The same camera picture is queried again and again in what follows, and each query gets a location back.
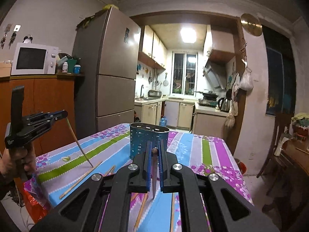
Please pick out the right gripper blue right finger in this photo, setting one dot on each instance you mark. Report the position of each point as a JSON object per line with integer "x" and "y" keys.
{"x": 161, "y": 176}

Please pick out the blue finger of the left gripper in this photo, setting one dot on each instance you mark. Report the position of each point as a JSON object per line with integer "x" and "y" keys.
{"x": 59, "y": 115}

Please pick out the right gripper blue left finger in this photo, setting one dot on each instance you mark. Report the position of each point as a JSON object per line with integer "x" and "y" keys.
{"x": 148, "y": 163}

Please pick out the dark chopstick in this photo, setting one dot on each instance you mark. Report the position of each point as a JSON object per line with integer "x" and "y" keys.
{"x": 154, "y": 170}

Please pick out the wooden chopstick pair piece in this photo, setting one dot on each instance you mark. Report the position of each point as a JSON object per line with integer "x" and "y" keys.
{"x": 110, "y": 171}

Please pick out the wooden chopstick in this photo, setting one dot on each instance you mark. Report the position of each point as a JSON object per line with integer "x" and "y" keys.
{"x": 78, "y": 181}

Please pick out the kitchen window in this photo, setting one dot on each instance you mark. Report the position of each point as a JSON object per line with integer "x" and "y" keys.
{"x": 184, "y": 75}

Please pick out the person's left hand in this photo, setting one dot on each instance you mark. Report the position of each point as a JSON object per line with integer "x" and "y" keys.
{"x": 16, "y": 161}

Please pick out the blue perforated utensil holder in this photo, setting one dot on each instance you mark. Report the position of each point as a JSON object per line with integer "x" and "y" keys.
{"x": 141, "y": 133}

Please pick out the orange wooden cabinet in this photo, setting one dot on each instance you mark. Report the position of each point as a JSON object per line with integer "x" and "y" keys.
{"x": 43, "y": 93}

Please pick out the blue water jug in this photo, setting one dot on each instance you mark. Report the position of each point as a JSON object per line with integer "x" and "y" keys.
{"x": 163, "y": 121}

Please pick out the floral striped tablecloth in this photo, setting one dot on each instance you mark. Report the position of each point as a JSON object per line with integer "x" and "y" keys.
{"x": 59, "y": 169}

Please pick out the white medicine bottle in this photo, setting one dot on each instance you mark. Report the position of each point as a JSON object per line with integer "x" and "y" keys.
{"x": 65, "y": 67}

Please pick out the blue lidded jar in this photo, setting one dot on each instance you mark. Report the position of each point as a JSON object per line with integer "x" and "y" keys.
{"x": 77, "y": 69}

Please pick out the green container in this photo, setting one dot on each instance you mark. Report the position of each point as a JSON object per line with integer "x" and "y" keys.
{"x": 71, "y": 65}

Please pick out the white microwave oven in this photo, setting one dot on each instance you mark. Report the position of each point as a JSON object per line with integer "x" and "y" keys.
{"x": 32, "y": 59}

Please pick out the black wok on stove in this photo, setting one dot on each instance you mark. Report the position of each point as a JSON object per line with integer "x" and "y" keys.
{"x": 209, "y": 95}

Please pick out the steel electric kettle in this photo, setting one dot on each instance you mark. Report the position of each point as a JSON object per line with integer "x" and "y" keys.
{"x": 224, "y": 104}

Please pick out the steel range hood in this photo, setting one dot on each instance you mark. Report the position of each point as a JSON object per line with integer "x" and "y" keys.
{"x": 216, "y": 75}

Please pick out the grey refrigerator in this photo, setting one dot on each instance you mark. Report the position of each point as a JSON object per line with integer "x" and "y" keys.
{"x": 107, "y": 48}

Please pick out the white hanging plastic bag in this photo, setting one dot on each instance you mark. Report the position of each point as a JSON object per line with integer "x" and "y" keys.
{"x": 246, "y": 82}

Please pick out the wooden chair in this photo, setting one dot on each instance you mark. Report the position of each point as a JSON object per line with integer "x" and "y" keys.
{"x": 281, "y": 125}

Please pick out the wooden side table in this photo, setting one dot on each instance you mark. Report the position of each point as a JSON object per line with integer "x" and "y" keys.
{"x": 295, "y": 163}

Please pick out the potted plant on table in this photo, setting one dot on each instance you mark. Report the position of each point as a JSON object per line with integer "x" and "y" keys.
{"x": 300, "y": 125}

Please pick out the gold round wall clock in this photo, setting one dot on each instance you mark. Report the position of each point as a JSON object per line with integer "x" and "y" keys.
{"x": 251, "y": 24}

